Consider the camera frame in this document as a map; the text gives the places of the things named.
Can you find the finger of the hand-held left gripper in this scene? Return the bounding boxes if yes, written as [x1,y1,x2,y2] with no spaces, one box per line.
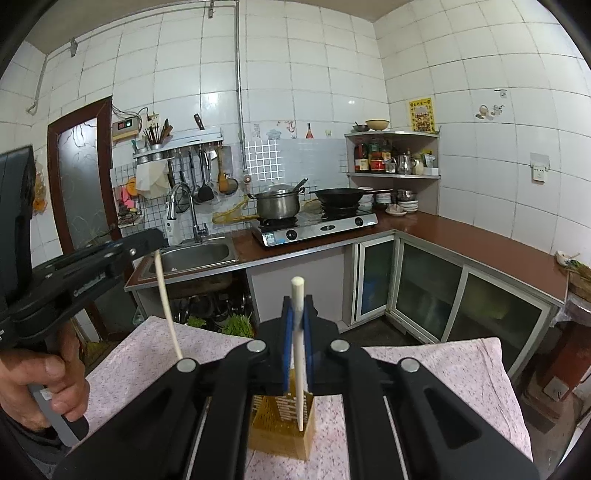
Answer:
[11,257,136,339]
[33,229,167,278]

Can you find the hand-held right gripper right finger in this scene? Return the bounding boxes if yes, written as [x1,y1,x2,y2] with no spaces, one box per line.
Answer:
[302,296,541,480]

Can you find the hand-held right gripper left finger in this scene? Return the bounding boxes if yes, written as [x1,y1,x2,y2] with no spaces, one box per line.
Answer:
[53,296,297,480]

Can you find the white chopstick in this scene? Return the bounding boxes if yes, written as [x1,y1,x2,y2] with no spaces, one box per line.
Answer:
[291,276,306,433]
[154,250,184,361]

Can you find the yellow utensil holder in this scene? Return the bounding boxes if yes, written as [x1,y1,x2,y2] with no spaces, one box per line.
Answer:
[248,390,317,461]

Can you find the person's left forearm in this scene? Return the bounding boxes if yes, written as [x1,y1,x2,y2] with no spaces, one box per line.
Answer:
[0,408,70,480]

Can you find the person's left hand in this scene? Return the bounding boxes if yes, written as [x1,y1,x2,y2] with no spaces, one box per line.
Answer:
[0,319,92,433]

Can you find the orange hanging bag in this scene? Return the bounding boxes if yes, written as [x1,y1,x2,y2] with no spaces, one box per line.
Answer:
[33,161,49,214]

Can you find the green leafy vegetables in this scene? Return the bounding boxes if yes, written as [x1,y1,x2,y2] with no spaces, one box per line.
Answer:
[185,314,256,339]

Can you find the brown framed glass door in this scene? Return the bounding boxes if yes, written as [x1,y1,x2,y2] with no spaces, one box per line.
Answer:
[47,96,139,342]

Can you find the white hanging cloth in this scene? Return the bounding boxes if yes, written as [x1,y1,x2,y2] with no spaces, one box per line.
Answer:
[135,161,171,200]

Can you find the stainless steel sink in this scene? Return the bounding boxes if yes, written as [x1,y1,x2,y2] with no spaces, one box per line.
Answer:
[139,237,242,280]

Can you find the chrome faucet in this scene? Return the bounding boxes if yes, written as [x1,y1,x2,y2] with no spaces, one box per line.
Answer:
[166,182,209,244]

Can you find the pink floral tablecloth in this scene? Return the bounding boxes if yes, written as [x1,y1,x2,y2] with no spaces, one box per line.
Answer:
[85,316,534,480]

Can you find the black hanging spatula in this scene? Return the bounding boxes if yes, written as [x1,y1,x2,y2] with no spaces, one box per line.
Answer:
[196,148,216,204]

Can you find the metal cup of chopsticks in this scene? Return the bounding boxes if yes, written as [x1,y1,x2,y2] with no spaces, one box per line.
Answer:
[143,120,174,153]

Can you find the steel gas stove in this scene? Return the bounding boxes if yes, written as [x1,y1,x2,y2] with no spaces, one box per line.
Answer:
[252,205,379,249]

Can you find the kitchen cabinet with glass doors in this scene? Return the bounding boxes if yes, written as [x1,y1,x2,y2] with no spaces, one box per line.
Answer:
[124,228,568,384]

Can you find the orange hanging ladle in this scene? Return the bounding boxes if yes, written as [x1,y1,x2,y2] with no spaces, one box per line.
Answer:
[217,148,239,195]

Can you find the steel cooking pot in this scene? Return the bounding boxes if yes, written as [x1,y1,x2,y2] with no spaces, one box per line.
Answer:
[249,178,309,220]

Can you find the black wok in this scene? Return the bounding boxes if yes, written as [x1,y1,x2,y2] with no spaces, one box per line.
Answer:
[309,186,394,208]

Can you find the stack of white dishes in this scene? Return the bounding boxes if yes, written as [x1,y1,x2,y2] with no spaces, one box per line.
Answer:
[360,187,420,216]

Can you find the vertical metal pipe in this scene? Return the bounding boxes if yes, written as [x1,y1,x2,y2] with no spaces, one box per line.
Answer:
[233,0,246,182]

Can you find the horizontal metal pipe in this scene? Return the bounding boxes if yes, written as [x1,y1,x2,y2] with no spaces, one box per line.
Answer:
[27,0,237,114]

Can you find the grey corner shelf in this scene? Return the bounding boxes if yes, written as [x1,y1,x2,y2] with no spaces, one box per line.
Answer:
[344,129,442,216]

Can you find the white floor socket box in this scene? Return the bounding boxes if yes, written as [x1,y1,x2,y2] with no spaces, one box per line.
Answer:
[542,376,571,400]

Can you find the red stool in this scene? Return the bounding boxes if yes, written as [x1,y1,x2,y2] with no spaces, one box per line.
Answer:
[549,318,591,398]

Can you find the woven basket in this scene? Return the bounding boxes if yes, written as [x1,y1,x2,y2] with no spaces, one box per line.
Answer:
[566,261,591,302]

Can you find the wire basket with pink items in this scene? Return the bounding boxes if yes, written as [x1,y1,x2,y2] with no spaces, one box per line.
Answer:
[115,182,145,228]

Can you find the beige wall control box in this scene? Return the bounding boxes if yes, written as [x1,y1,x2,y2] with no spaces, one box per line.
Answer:
[112,117,141,142]

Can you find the yellow hose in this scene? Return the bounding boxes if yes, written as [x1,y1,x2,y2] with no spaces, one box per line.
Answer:
[212,198,260,226]

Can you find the metal wall utensil rack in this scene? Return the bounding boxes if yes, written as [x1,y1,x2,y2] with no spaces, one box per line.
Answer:
[133,128,225,160]

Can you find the yellow wall poster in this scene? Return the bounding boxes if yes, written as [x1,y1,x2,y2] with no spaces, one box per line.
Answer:
[408,98,437,134]

